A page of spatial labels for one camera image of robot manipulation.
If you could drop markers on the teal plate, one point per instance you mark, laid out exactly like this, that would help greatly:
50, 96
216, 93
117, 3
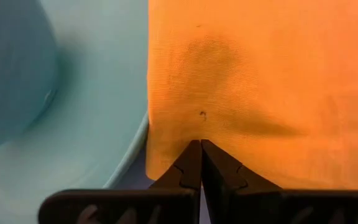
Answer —
104, 77

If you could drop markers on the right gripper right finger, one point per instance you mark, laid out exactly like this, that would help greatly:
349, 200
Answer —
222, 174

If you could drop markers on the blue bowl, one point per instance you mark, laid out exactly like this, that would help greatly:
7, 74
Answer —
11, 62

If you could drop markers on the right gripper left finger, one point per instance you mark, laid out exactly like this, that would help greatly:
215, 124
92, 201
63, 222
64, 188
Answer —
188, 174

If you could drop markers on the blue plastic tray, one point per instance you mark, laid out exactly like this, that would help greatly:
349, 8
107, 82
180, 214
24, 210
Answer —
135, 177

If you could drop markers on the orange cloth napkin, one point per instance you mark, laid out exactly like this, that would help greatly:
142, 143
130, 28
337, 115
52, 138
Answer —
259, 77

